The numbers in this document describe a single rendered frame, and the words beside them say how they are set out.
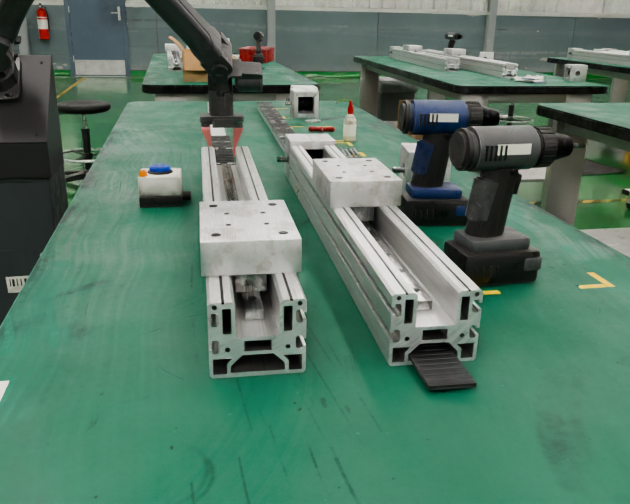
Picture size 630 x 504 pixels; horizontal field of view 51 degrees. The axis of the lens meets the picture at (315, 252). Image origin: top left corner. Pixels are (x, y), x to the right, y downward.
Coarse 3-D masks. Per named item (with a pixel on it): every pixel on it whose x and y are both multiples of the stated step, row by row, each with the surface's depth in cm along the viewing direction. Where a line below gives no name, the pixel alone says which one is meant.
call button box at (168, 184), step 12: (144, 168) 130; (180, 168) 131; (144, 180) 123; (156, 180) 124; (168, 180) 124; (180, 180) 125; (144, 192) 124; (156, 192) 124; (168, 192) 125; (180, 192) 125; (144, 204) 125; (156, 204) 125; (168, 204) 126; (180, 204) 126
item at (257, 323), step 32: (224, 192) 120; (256, 192) 105; (224, 288) 68; (288, 288) 69; (224, 320) 69; (256, 320) 70; (288, 320) 70; (224, 352) 67; (256, 352) 68; (288, 352) 68
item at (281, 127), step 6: (258, 102) 246; (264, 102) 247; (270, 102) 247; (264, 108) 232; (270, 108) 232; (270, 114) 218; (276, 114) 219; (270, 120) 207; (276, 120) 207; (282, 120) 207; (276, 126) 196; (282, 126) 196; (288, 126) 196; (276, 132) 188; (282, 132) 187; (288, 132) 187; (294, 132) 187; (282, 138) 178
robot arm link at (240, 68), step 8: (216, 64) 144; (232, 64) 150; (240, 64) 150; (248, 64) 151; (256, 64) 151; (216, 72) 145; (224, 72) 145; (232, 72) 149; (240, 72) 149; (248, 72) 150; (256, 72) 150; (216, 80) 147; (224, 80) 148; (240, 80) 151; (248, 80) 151; (256, 80) 151; (240, 88) 152; (248, 88) 152; (256, 88) 153
